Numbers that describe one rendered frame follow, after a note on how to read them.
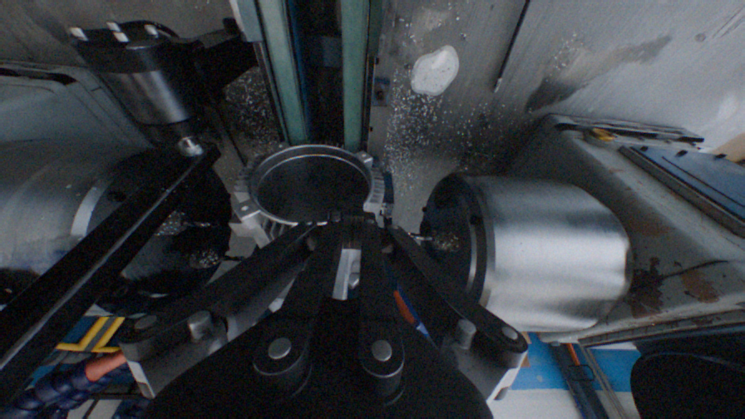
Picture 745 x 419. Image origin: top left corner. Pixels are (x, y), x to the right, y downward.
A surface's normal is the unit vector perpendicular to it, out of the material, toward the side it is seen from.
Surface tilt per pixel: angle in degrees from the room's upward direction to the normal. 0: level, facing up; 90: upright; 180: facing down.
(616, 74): 0
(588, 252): 58
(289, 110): 0
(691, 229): 90
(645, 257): 90
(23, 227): 54
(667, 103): 0
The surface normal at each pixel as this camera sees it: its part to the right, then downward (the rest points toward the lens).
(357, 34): -0.01, 0.76
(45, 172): 0.09, -0.52
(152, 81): 0.74, 0.55
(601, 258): 0.07, -0.09
